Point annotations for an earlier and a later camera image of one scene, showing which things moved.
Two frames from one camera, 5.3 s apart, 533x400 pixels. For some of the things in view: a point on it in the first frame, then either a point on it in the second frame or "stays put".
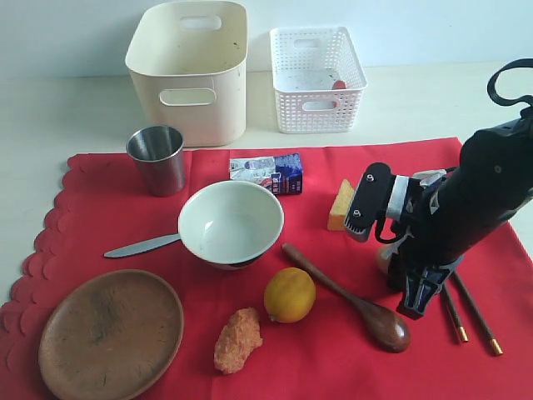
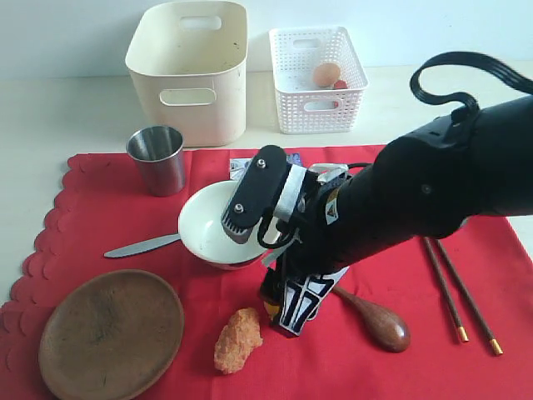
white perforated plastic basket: (318, 79) stays put
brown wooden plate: (110, 335) stays put
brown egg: (383, 256) → (326, 73)
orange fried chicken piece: (238, 337) stays put
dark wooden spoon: (386, 330) stays put
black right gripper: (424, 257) → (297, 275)
